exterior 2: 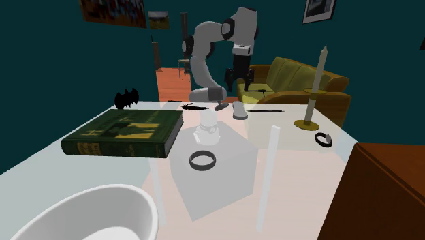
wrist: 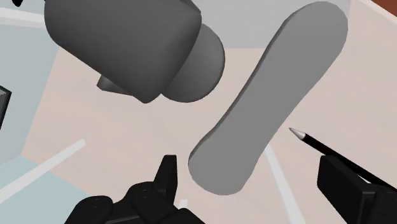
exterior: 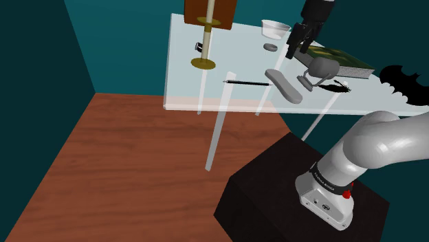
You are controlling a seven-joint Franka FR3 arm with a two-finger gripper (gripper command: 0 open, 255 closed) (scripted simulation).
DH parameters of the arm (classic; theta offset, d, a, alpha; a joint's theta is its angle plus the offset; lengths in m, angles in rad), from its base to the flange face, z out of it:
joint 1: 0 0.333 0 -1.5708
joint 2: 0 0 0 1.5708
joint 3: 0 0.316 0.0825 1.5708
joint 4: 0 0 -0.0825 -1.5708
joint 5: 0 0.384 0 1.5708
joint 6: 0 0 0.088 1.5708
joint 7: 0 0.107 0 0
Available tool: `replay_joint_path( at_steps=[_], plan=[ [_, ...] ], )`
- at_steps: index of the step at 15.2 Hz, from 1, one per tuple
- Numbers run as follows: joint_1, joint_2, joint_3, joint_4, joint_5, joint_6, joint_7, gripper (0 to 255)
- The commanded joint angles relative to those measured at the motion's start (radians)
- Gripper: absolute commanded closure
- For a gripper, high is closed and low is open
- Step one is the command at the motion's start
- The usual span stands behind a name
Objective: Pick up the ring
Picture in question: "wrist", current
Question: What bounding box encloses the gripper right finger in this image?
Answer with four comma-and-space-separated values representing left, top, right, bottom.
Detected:
316, 155, 397, 224

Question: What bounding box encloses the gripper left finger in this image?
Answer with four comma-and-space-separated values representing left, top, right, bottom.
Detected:
64, 154, 188, 224

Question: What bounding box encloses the black pen with silver tip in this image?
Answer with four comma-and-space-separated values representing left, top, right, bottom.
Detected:
288, 127, 397, 191

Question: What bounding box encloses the grey oblong rounded slab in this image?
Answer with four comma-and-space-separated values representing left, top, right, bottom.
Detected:
188, 1, 349, 197

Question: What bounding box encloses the dark box-shaped object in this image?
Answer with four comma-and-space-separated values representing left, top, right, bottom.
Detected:
0, 86, 13, 130

